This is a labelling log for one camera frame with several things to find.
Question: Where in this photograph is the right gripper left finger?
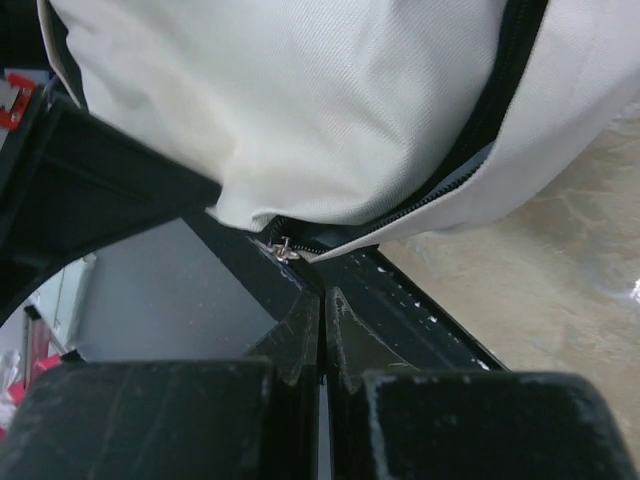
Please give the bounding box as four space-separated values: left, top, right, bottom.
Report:
1 291 321 479

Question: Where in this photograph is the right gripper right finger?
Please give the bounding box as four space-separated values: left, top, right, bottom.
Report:
325 289 638 479

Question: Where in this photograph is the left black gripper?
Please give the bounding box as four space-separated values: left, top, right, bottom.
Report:
1 69 221 320

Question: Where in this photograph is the beige canvas backpack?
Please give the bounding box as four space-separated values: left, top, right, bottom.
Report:
37 1 639 260

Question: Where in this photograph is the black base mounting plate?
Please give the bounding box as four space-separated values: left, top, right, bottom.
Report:
184 213 505 370

